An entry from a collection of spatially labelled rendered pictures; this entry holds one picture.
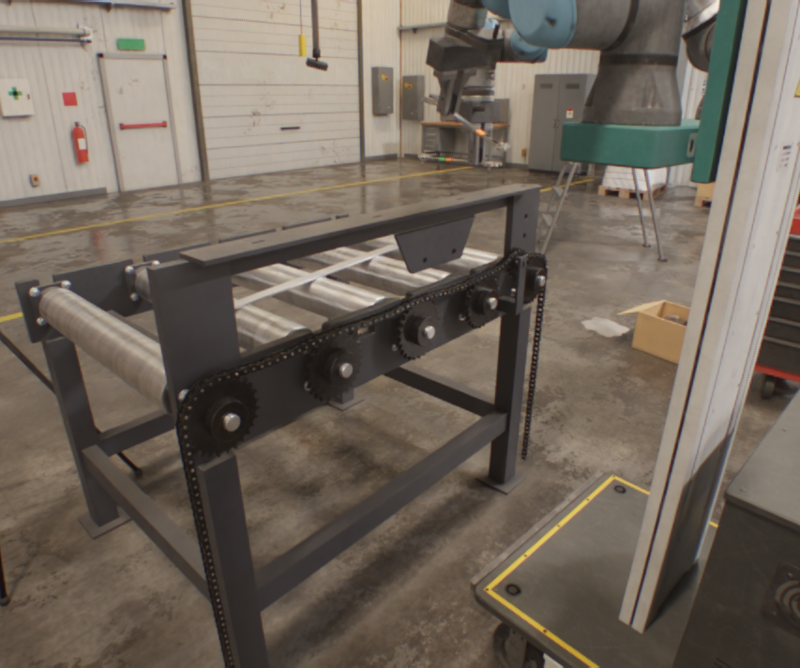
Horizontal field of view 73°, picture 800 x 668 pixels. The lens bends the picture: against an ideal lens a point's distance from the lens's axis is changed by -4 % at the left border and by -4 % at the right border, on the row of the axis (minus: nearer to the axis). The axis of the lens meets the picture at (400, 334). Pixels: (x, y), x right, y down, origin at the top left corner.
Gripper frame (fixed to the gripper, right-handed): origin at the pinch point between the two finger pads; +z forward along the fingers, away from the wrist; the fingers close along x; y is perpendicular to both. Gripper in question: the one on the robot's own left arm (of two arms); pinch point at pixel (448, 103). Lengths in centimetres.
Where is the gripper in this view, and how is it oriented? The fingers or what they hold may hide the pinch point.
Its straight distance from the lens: 128.5
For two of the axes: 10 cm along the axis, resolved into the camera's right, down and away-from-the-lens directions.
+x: -8.0, 3.5, -4.8
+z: -1.4, 6.8, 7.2
